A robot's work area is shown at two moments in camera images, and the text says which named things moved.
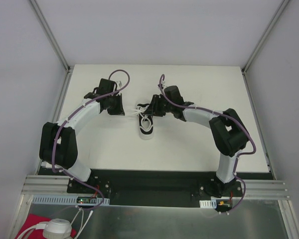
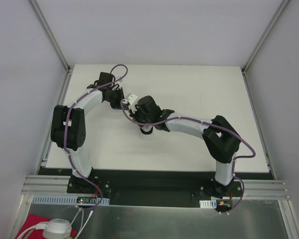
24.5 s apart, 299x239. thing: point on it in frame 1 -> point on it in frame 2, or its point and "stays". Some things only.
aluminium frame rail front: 36,185 stays
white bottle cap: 58,228 stays
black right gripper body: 154,106 -> 141,122
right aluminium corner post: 265,36 stays
